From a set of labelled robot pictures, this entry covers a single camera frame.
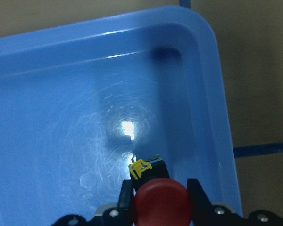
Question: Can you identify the blue plastic tray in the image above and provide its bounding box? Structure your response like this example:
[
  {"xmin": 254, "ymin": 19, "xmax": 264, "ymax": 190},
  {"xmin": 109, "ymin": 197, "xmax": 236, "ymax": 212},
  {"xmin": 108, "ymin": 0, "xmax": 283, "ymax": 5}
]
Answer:
[{"xmin": 0, "ymin": 6, "xmax": 242, "ymax": 226}]

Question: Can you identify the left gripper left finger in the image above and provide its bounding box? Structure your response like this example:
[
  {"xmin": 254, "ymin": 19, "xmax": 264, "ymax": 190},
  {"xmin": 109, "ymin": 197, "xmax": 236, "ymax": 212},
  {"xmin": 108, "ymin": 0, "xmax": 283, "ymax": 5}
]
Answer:
[{"xmin": 117, "ymin": 179, "xmax": 134, "ymax": 211}]

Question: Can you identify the red emergency stop button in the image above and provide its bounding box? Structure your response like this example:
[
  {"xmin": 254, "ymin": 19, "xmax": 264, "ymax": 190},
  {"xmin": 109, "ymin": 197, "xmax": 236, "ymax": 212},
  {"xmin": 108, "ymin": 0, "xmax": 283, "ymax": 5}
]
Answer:
[{"xmin": 128, "ymin": 155, "xmax": 192, "ymax": 226}]

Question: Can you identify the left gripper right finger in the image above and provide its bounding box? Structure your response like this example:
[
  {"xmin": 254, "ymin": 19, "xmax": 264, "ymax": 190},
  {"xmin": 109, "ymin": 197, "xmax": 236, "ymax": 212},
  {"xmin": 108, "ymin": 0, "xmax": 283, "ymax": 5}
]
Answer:
[{"xmin": 187, "ymin": 179, "xmax": 212, "ymax": 212}]

